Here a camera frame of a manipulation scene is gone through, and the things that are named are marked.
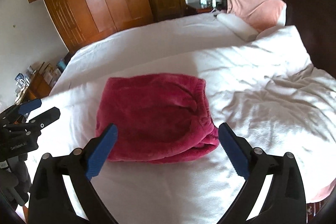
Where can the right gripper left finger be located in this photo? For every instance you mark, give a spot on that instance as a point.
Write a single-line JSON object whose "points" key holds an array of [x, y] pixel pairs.
{"points": [[49, 200]]}

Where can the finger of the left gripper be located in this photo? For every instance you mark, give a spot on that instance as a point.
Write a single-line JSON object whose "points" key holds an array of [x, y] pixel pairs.
{"points": [[15, 111], [43, 120]]}

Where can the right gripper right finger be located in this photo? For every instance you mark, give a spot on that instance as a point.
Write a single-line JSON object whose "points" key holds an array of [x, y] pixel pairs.
{"points": [[285, 201]]}

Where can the magenta fleece pants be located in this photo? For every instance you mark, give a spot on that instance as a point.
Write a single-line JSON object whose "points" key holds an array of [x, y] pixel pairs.
{"points": [[160, 118]]}

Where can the wooden sideboard desk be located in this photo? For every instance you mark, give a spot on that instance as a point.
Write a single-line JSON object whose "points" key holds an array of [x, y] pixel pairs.
{"points": [[37, 89]]}

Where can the electric kettle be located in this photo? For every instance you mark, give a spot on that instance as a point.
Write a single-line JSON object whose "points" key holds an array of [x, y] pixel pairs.
{"points": [[21, 83]]}

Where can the blue waste bin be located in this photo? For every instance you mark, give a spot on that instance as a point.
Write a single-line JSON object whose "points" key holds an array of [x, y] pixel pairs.
{"points": [[61, 65]]}

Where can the white duvet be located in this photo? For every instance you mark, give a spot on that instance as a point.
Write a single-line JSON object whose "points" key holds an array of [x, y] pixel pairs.
{"points": [[270, 93]]}

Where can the white bed sheet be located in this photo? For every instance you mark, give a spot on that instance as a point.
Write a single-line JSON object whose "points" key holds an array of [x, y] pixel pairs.
{"points": [[144, 44]]}

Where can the white pillow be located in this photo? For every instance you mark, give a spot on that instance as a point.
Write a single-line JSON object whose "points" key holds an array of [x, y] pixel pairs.
{"points": [[240, 28]]}

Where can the dark bedside table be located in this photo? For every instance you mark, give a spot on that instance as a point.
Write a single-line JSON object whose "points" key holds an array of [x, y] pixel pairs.
{"points": [[197, 8]]}

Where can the pink pillow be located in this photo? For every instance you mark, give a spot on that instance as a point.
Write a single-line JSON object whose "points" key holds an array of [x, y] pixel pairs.
{"points": [[259, 14]]}

